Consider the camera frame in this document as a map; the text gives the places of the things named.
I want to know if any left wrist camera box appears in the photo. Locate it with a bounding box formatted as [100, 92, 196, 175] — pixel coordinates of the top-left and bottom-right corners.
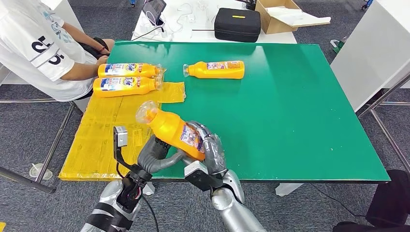
[113, 125, 129, 148]

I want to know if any yellow taped mat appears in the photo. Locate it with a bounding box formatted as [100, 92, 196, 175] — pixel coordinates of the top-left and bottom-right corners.
[58, 65, 187, 182]

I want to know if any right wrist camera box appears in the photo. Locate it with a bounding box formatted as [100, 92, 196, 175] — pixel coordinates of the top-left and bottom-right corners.
[183, 160, 225, 192]

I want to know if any white table foot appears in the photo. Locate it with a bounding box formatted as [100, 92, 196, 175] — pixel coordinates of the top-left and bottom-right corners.
[275, 182, 304, 197]
[141, 182, 155, 196]

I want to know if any orange detergent bottle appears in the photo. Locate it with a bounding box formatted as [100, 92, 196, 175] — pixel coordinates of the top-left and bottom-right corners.
[182, 60, 245, 80]
[97, 62, 163, 78]
[93, 76, 163, 98]
[135, 101, 206, 162]

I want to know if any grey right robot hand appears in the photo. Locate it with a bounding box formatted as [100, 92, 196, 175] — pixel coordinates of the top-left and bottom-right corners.
[187, 121, 228, 177]

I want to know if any clear plastic cup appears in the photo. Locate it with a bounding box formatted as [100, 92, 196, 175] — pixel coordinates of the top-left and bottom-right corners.
[29, 163, 54, 181]

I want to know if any large white cabinet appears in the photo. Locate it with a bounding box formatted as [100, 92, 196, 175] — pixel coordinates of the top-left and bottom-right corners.
[330, 0, 410, 112]

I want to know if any white foam sheet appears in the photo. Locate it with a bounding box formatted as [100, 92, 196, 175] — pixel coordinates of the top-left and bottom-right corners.
[266, 6, 332, 28]

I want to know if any tablet on stand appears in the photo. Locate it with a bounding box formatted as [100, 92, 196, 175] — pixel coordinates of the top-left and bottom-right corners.
[142, 0, 167, 27]

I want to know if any small green object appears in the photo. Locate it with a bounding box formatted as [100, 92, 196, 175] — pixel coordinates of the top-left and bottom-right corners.
[330, 37, 347, 55]

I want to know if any black chair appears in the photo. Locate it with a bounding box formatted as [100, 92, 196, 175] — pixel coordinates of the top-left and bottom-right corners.
[333, 169, 410, 232]

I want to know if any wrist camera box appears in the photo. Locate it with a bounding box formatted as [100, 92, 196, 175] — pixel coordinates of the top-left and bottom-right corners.
[183, 160, 225, 192]
[113, 125, 129, 148]

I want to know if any black tool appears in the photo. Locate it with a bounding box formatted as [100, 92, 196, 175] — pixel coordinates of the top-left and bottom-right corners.
[234, 0, 257, 11]

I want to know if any black power cable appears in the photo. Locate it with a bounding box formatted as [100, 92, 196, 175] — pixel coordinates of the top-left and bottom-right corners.
[131, 26, 165, 42]

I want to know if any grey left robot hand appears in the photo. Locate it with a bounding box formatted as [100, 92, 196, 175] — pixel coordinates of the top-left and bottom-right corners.
[137, 134, 188, 174]

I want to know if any person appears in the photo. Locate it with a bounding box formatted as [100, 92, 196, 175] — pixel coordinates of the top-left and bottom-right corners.
[0, 0, 115, 102]

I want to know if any metal chair frame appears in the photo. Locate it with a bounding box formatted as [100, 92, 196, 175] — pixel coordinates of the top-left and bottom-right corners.
[0, 98, 81, 194]

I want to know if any cardboard box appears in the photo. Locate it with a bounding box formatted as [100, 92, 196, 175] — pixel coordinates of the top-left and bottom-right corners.
[255, 0, 332, 35]

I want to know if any black carrying case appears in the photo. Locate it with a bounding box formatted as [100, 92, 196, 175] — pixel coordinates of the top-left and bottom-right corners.
[214, 7, 262, 43]

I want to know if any metal table frame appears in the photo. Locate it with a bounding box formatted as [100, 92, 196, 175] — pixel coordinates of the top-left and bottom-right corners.
[356, 72, 410, 174]

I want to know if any white table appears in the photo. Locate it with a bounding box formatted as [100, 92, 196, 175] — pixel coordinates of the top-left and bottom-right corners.
[131, 0, 298, 44]

